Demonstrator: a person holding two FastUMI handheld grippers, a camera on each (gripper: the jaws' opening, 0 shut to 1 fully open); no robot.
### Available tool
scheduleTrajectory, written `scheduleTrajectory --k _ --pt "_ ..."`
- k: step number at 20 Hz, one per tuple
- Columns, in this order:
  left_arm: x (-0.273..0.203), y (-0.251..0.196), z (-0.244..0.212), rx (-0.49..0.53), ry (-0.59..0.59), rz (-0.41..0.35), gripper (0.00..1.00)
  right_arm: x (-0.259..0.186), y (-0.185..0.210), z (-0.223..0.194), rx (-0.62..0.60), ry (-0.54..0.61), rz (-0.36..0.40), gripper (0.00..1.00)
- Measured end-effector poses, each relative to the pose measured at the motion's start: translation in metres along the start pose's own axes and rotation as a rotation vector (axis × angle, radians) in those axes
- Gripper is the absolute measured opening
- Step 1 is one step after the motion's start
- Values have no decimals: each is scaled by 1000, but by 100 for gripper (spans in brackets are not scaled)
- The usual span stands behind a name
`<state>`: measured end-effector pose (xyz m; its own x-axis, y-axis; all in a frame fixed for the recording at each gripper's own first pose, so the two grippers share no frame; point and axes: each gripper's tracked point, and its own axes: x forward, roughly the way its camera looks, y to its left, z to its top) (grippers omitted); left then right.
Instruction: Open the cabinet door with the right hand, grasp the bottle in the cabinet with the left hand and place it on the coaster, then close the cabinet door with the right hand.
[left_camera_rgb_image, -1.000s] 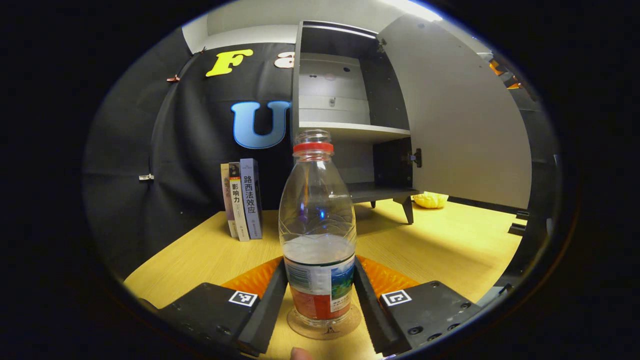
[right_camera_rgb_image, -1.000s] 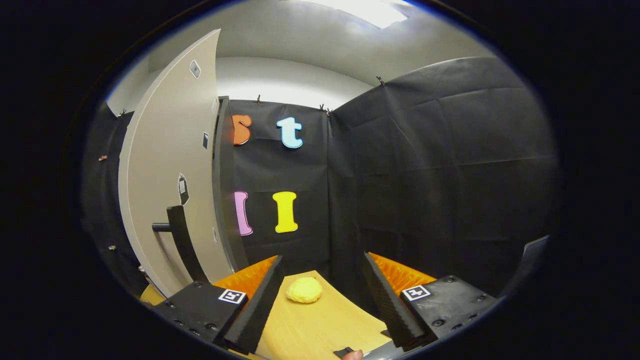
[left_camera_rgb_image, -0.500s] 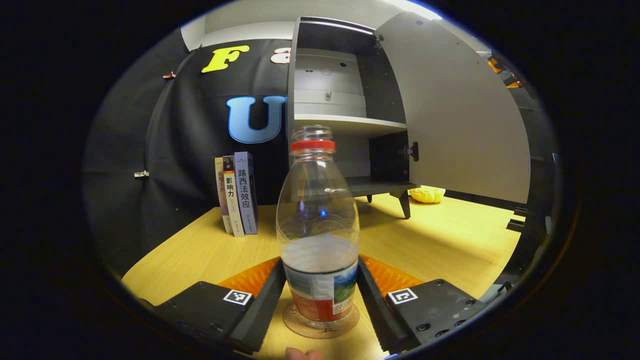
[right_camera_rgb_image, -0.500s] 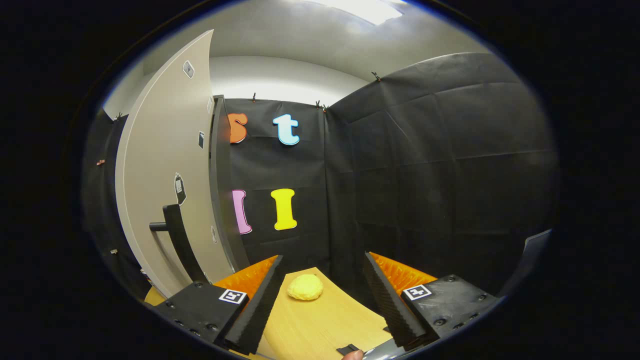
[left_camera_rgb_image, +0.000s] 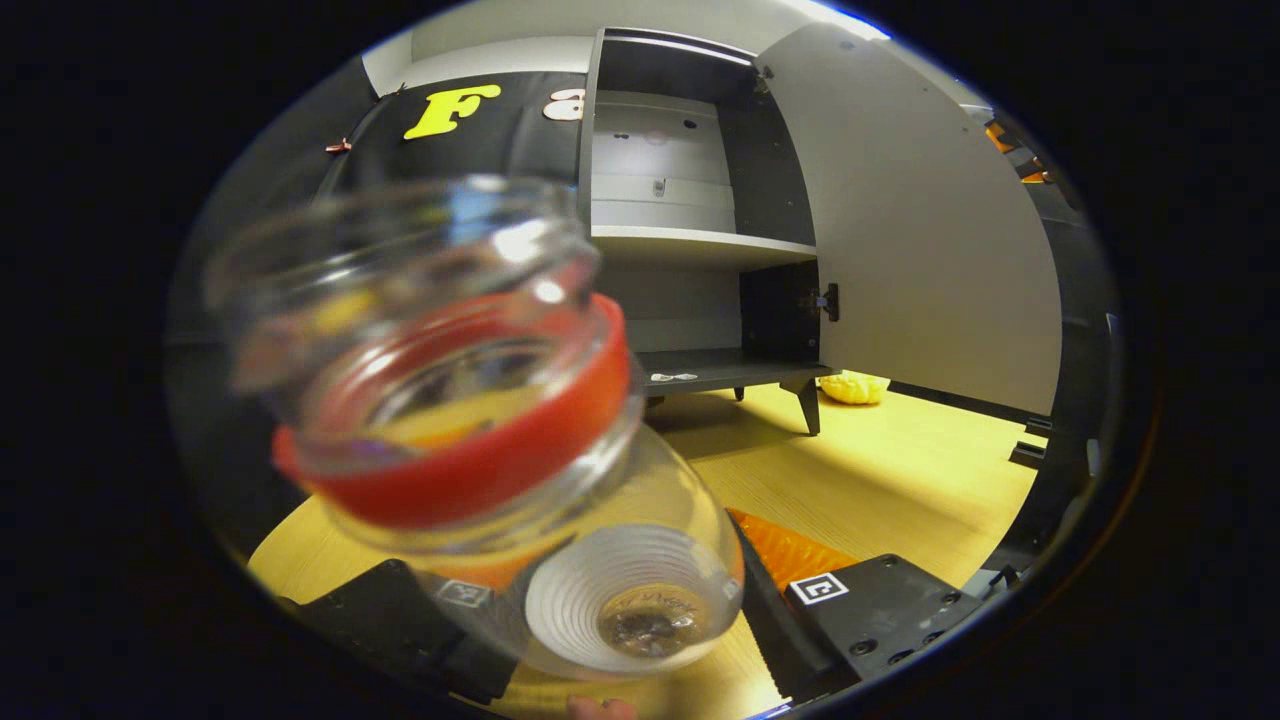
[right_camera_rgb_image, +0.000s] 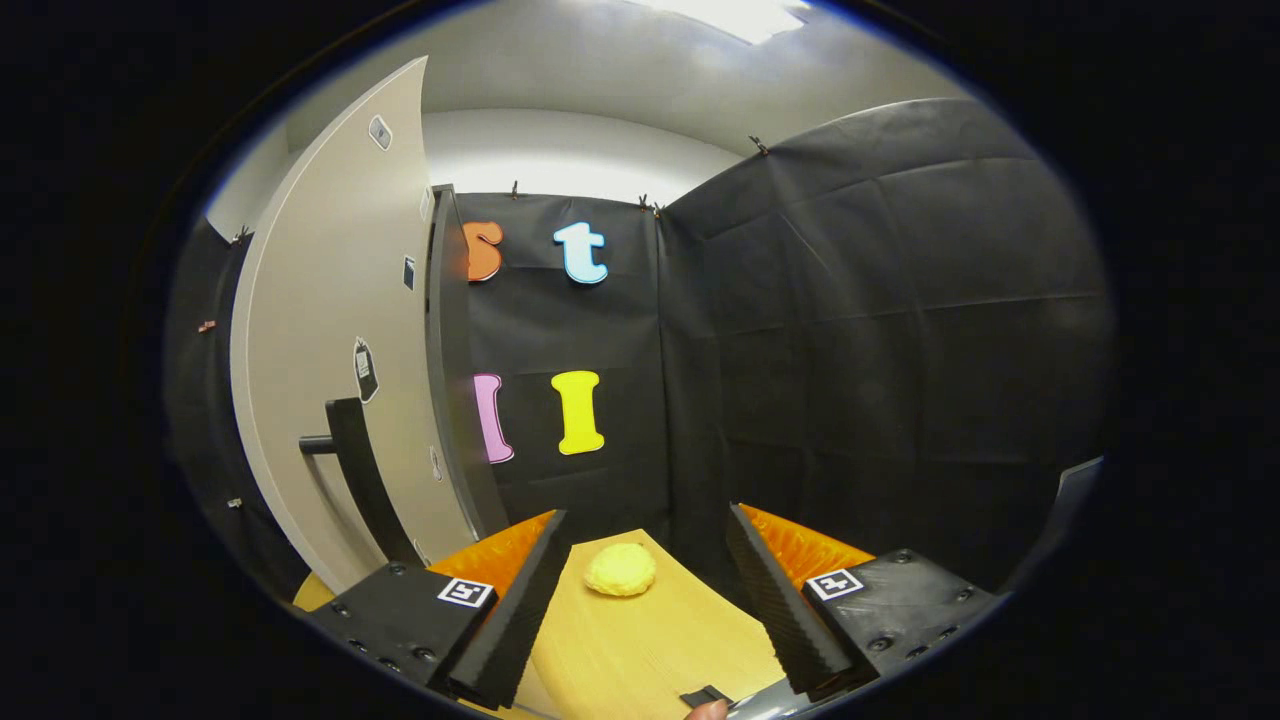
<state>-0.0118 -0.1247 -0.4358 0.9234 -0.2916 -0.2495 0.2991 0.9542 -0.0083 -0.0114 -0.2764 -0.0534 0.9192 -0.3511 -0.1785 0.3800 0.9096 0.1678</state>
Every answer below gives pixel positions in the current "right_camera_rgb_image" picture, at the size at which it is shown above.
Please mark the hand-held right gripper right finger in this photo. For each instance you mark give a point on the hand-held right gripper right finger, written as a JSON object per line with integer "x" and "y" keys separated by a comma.
{"x": 775, "y": 610}

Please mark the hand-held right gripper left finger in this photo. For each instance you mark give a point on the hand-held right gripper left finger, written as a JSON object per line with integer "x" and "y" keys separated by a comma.
{"x": 510, "y": 620}

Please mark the beige cabinet door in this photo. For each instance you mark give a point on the beige cabinet door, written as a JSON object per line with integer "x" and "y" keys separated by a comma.
{"x": 320, "y": 280}

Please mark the yellow sponge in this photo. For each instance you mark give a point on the yellow sponge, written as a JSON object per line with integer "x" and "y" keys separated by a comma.
{"x": 620, "y": 570}

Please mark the black backdrop cloth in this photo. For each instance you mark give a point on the black backdrop cloth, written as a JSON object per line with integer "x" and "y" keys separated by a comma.
{"x": 850, "y": 350}

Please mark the grey curved panel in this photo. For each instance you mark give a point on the grey curved panel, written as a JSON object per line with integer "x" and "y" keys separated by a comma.
{"x": 1070, "y": 490}

